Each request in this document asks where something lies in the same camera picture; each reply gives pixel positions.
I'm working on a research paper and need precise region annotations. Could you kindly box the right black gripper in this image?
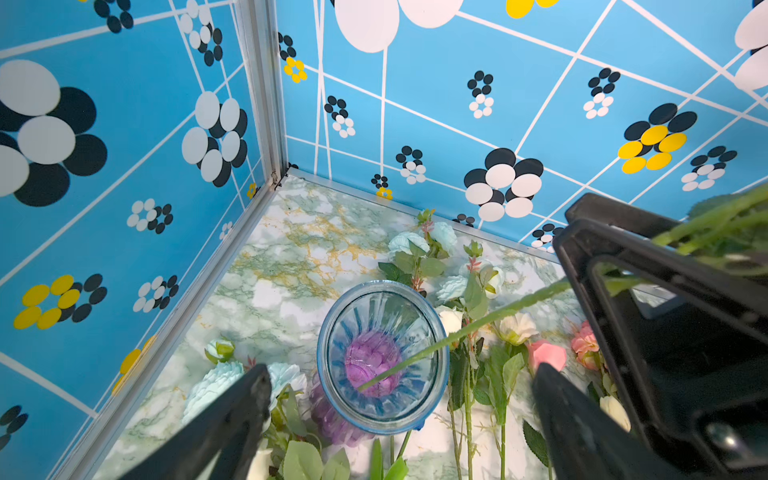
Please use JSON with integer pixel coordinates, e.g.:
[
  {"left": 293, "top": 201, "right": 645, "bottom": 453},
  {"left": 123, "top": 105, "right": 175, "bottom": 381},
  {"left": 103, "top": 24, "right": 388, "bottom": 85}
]
[{"left": 554, "top": 194, "right": 767, "bottom": 479}]

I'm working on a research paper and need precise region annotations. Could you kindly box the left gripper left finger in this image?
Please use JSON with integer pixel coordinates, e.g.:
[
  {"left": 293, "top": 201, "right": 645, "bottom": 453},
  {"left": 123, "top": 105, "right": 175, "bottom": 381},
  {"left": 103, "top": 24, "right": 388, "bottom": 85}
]
[{"left": 123, "top": 364, "right": 271, "bottom": 479}]

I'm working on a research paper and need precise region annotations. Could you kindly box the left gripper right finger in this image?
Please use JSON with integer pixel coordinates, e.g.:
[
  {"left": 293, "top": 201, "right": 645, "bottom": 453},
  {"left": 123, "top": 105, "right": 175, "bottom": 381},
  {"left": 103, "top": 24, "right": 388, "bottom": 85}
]
[{"left": 533, "top": 363, "right": 686, "bottom": 479}]

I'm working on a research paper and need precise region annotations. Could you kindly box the blue purple glass vase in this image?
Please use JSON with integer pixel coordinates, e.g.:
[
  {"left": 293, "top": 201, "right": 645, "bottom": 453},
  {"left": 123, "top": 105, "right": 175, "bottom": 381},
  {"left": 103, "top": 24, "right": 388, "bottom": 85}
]
[{"left": 310, "top": 280, "right": 449, "bottom": 447}]

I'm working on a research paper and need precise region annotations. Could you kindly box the pile of artificial flowers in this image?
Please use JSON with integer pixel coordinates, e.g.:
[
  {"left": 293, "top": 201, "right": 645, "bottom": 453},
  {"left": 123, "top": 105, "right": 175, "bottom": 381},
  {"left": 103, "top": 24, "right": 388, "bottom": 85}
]
[{"left": 179, "top": 208, "right": 634, "bottom": 480}]

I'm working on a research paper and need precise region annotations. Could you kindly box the left corner aluminium post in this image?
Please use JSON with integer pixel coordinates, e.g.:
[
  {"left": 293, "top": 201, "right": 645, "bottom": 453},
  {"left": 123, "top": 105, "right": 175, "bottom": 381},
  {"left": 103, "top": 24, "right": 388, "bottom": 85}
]
[{"left": 233, "top": 0, "right": 289, "bottom": 184}]

